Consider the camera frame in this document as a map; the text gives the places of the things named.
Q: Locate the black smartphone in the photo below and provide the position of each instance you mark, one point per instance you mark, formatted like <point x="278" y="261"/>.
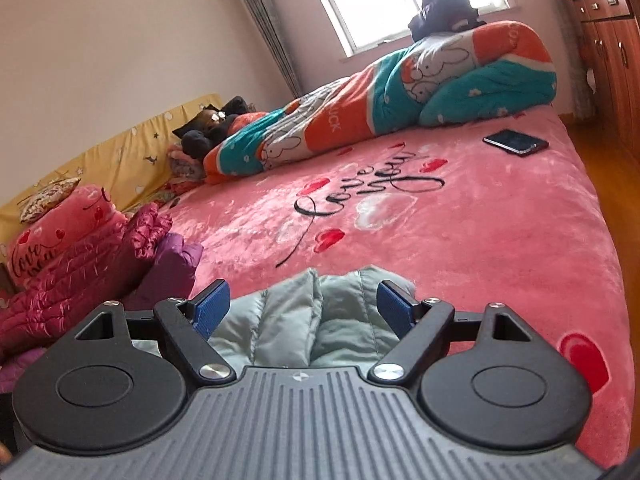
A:
<point x="515" y="141"/>

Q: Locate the purple down coat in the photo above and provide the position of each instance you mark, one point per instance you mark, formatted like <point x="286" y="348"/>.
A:
<point x="172" y="265"/>

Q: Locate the window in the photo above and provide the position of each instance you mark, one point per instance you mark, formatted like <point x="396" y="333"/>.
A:
<point x="380" y="0"/>

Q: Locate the black bag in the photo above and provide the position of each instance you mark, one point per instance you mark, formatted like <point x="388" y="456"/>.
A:
<point x="442" y="5"/>

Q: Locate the folded pink heart blanket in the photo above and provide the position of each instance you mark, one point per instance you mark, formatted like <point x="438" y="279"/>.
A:
<point x="65" y="225"/>

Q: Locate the floral pillow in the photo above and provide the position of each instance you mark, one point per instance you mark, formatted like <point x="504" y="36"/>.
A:
<point x="47" y="200"/>

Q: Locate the yellow printed headboard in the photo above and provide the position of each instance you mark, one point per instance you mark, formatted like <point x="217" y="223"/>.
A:
<point x="125" y="150"/>

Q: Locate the black pillow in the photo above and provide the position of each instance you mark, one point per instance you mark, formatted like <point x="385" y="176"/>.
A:
<point x="235" y="105"/>

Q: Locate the maroon down coat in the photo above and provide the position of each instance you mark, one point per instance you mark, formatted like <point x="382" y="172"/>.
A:
<point x="75" y="280"/>

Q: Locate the light green down coat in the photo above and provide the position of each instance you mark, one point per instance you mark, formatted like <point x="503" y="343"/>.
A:
<point x="295" y="320"/>

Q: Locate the wooden cabinet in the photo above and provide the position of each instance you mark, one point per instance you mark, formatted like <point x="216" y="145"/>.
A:
<point x="615" y="60"/>

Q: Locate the green red floral cushion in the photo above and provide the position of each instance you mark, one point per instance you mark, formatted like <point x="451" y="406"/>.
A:
<point x="165" y="192"/>

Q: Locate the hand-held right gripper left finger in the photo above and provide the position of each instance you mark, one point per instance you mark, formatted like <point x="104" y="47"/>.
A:
<point x="212" y="310"/>

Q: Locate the orange teal rabbit quilt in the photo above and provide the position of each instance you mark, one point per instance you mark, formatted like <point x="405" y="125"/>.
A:
<point x="350" y="110"/>

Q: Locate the pink heart bed blanket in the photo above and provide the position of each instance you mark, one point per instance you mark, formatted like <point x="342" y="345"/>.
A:
<point x="475" y="240"/>

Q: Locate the folded pink grey blanket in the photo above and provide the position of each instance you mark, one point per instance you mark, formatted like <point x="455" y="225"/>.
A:
<point x="182" y="165"/>

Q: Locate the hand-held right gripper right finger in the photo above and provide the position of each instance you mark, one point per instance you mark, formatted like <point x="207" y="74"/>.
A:
<point x="395" y="310"/>

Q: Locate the grey checked curtain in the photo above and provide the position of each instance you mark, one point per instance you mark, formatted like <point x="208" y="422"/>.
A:
<point x="265" y="25"/>

